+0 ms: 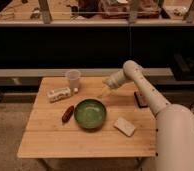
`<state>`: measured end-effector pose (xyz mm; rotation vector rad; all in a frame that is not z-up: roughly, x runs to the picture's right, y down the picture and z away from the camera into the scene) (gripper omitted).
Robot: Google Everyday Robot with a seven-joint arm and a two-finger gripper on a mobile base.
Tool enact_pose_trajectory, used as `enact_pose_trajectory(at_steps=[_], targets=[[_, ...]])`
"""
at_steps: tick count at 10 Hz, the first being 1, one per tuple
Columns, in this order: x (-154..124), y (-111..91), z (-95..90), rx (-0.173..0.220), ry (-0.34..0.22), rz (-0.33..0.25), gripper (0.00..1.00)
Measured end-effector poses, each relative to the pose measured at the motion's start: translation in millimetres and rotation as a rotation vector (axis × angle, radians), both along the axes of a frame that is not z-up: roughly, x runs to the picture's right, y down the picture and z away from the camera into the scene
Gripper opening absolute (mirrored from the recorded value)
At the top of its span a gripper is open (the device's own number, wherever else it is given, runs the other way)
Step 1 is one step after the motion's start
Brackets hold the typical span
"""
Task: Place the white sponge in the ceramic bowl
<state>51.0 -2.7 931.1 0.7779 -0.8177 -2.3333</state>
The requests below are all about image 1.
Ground translucent plastic cup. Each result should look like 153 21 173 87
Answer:
65 69 81 89

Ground white sponge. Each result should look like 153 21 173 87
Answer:
114 117 136 137

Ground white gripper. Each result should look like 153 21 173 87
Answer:
99 70 129 99

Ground white rectangular packet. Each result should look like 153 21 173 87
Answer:
46 87 71 102

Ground green ceramic bowl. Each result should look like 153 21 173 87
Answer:
74 99 107 129

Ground brown sausage toy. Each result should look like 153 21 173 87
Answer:
62 106 74 123

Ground grey metal shelf rail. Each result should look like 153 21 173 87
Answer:
0 68 174 86

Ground wooden folding table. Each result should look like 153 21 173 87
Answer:
17 77 155 159

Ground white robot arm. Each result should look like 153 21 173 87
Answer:
103 60 194 171

